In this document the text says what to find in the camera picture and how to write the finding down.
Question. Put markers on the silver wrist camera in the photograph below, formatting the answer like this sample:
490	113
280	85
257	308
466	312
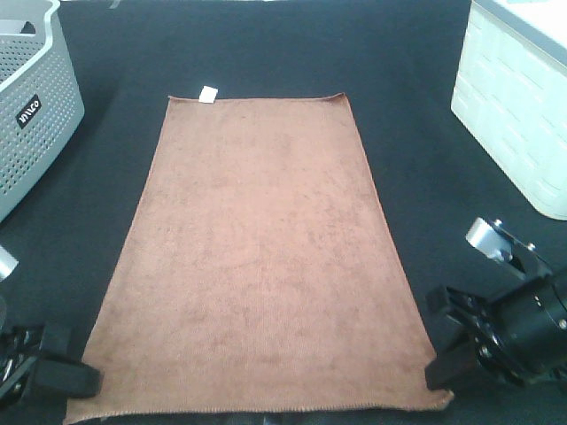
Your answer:
7	263
521	259

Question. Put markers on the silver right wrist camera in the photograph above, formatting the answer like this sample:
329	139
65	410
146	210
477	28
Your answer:
521	259

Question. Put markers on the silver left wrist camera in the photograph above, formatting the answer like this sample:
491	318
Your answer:
7	263

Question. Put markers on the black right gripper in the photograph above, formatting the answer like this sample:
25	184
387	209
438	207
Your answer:
479	340

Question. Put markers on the white woven-pattern storage box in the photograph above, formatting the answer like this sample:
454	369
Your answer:
510	94

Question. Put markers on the brown towel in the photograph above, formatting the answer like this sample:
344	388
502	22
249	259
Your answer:
258	274

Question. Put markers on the grey perforated plastic basket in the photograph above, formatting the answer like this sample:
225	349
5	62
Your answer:
41	103

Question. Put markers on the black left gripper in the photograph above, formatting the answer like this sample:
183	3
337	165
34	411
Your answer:
52	377

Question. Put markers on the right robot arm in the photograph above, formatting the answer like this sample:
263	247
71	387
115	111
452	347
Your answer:
516	339

